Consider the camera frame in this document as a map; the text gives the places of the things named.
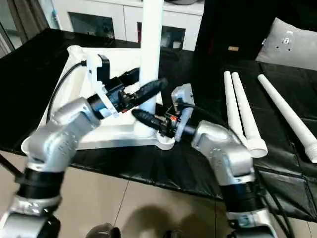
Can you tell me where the white plastic table top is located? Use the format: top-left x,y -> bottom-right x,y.
21,46 -> 176,155

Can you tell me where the white plastic table leg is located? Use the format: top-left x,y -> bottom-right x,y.
258,73 -> 317,163
223,71 -> 248,144
231,72 -> 268,158
136,0 -> 165,138

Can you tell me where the white glass-door cabinet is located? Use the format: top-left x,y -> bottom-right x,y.
52,0 -> 205,50

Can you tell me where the black work mat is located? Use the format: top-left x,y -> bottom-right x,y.
0,27 -> 317,223

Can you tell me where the black cabinet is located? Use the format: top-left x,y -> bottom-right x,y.
194,0 -> 317,60

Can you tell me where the grey curtain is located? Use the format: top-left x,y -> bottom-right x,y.
0,0 -> 50,55

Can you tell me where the black stand leg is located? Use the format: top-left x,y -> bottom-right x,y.
0,154 -> 23,179

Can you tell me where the light grey cushion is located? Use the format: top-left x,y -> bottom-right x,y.
255,17 -> 317,70

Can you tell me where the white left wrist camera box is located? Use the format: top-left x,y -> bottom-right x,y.
86,54 -> 119,117

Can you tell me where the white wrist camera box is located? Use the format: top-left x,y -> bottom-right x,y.
86,54 -> 119,117
171,83 -> 196,142

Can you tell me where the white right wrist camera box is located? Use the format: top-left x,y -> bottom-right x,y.
171,83 -> 196,142

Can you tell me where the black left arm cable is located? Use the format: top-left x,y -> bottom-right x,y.
45,60 -> 89,124

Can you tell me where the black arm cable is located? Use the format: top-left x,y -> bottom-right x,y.
178,102 -> 298,238
45,60 -> 89,124

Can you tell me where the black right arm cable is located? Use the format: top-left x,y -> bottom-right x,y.
178,102 -> 298,238

